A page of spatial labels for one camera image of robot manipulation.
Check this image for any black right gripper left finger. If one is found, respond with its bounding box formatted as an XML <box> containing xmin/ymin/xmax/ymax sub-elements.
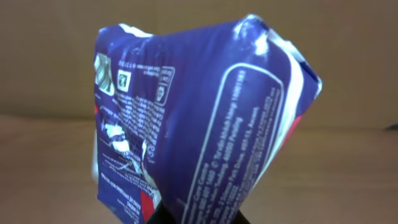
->
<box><xmin>146</xmin><ymin>201</ymin><xmax>174</xmax><ymax>224</ymax></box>

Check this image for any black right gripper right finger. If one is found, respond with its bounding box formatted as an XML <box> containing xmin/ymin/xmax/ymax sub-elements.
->
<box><xmin>233</xmin><ymin>210</ymin><xmax>251</xmax><ymax>224</ymax></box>

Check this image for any purple Carefree pad pack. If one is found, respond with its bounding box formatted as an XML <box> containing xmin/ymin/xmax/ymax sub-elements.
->
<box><xmin>93</xmin><ymin>14</ymin><xmax>322</xmax><ymax>223</ymax></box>

